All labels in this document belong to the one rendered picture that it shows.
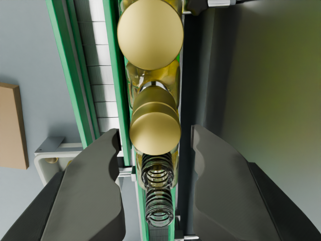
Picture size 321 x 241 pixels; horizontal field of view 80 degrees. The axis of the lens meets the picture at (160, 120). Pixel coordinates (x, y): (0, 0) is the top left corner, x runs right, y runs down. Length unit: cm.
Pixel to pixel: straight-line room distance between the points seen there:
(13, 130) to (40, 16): 33
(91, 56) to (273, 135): 33
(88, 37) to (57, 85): 23
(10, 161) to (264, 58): 75
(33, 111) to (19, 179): 29
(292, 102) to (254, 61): 8
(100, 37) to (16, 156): 50
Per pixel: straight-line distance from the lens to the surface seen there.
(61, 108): 63
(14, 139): 72
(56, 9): 33
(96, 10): 40
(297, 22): 21
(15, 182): 88
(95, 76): 42
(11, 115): 67
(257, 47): 26
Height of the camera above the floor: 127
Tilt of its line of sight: 61 degrees down
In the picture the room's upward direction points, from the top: 175 degrees clockwise
